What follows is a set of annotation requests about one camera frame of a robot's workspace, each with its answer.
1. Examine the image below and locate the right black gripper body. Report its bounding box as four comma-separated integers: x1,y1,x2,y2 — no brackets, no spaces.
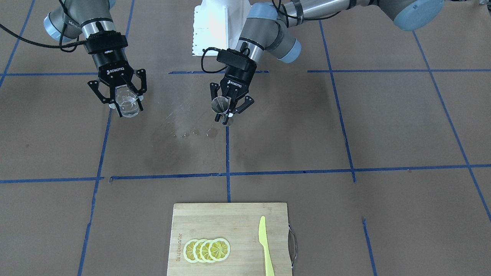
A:
87,49,147,104

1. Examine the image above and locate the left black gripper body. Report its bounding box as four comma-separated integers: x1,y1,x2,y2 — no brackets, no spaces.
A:
210,66,255,113

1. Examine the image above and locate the steel double jigger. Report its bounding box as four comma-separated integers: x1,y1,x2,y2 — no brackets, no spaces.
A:
211,96,230,125

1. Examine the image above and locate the small clear glass cup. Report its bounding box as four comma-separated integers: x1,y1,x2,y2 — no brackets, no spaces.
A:
115,85,140,118

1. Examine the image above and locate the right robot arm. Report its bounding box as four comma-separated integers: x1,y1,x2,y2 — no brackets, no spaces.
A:
44,0,147,118

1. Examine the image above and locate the bamboo cutting board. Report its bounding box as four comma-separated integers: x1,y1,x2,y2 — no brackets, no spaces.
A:
167,203,292,276

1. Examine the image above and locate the yellow plastic knife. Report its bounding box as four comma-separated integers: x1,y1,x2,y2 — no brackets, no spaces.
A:
258,215,275,276

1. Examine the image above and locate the rear lemon slice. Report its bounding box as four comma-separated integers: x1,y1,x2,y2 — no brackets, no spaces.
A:
184,239,199,263

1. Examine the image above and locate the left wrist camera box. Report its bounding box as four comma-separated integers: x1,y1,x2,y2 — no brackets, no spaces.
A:
216,49,257,72

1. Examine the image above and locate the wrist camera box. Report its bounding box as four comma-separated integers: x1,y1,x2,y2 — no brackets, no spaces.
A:
216,49,257,72
84,30,128,54

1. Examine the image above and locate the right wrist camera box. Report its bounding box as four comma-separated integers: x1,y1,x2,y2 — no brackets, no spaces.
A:
84,30,128,54

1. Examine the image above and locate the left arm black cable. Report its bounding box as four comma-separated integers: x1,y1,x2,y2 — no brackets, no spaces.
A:
201,47,231,74

